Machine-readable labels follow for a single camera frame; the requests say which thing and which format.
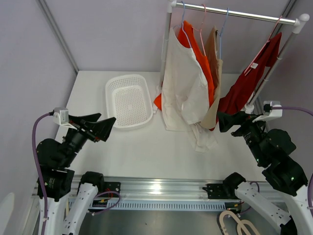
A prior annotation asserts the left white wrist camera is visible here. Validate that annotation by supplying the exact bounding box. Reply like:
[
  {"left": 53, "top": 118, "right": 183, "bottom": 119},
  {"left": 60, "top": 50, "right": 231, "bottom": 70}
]
[{"left": 53, "top": 107, "right": 75, "bottom": 129}]

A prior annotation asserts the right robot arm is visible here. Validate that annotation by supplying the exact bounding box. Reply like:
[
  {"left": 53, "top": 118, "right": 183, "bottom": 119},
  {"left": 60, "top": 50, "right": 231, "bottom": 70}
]
[{"left": 218, "top": 112, "right": 313, "bottom": 235}]

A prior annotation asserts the white plastic basket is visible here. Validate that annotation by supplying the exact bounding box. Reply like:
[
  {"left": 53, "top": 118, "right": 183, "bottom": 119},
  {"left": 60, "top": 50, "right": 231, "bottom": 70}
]
[{"left": 105, "top": 74, "right": 153, "bottom": 131}]

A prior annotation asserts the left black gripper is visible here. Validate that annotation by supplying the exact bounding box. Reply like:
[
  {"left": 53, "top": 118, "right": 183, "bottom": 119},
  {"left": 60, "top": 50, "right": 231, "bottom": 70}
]
[{"left": 60, "top": 112, "right": 115, "bottom": 166}]

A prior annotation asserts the white t shirt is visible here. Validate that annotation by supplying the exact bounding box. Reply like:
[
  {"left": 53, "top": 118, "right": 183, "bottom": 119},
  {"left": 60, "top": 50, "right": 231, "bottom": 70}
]
[{"left": 161, "top": 28, "right": 216, "bottom": 153}]

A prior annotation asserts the orange t shirt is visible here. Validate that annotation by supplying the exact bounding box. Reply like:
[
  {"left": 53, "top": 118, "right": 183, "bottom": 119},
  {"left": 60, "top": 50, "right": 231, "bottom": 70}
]
[{"left": 153, "top": 20, "right": 215, "bottom": 111}]

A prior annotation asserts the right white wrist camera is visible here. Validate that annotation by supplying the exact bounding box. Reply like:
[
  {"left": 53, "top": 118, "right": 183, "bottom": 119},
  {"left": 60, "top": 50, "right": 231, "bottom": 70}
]
[{"left": 252, "top": 101, "right": 283, "bottom": 122}]

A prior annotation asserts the metal clothes rack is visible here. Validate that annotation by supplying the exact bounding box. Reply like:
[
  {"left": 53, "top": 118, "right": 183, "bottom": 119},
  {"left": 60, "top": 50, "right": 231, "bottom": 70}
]
[{"left": 156, "top": 0, "right": 310, "bottom": 114}]

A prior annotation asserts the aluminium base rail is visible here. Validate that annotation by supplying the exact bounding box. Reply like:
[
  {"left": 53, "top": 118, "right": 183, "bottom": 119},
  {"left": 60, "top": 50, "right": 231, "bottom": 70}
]
[{"left": 31, "top": 176, "right": 289, "bottom": 211}]

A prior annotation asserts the beige t shirt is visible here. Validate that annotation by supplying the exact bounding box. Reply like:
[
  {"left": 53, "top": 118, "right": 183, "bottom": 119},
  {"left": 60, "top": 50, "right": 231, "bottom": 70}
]
[{"left": 201, "top": 26, "right": 223, "bottom": 131}]

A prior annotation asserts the pink wire hanger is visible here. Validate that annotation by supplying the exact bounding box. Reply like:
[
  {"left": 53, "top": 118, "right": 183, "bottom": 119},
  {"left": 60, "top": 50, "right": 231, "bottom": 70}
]
[
  {"left": 193, "top": 3, "right": 208, "bottom": 56},
  {"left": 244, "top": 16, "right": 283, "bottom": 75}
]

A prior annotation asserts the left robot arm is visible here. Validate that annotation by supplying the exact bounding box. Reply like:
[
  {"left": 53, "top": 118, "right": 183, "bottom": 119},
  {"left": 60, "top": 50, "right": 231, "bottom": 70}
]
[{"left": 32, "top": 108, "right": 121, "bottom": 235}]

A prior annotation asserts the beige wooden hanger right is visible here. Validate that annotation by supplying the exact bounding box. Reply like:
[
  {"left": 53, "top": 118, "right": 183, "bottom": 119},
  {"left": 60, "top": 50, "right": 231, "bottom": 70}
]
[{"left": 217, "top": 211, "right": 262, "bottom": 235}]

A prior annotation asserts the dark red t shirt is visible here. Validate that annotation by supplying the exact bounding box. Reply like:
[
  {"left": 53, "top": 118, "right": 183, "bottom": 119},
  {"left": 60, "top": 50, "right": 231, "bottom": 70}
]
[{"left": 218, "top": 33, "right": 282, "bottom": 115}]

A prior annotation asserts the blue wire hanger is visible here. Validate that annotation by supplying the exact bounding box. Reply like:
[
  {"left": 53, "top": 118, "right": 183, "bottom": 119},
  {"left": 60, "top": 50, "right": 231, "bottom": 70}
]
[
  {"left": 219, "top": 8, "right": 229, "bottom": 59},
  {"left": 173, "top": 0, "right": 194, "bottom": 49}
]

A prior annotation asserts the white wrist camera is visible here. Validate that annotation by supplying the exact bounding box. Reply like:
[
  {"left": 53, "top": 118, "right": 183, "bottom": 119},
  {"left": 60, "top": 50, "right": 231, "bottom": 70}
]
[
  {"left": 53, "top": 107, "right": 75, "bottom": 129},
  {"left": 252, "top": 101, "right": 283, "bottom": 122}
]

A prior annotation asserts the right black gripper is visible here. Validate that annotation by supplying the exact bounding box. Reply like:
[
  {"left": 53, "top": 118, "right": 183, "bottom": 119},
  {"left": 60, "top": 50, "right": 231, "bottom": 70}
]
[{"left": 216, "top": 110, "right": 268, "bottom": 164}]

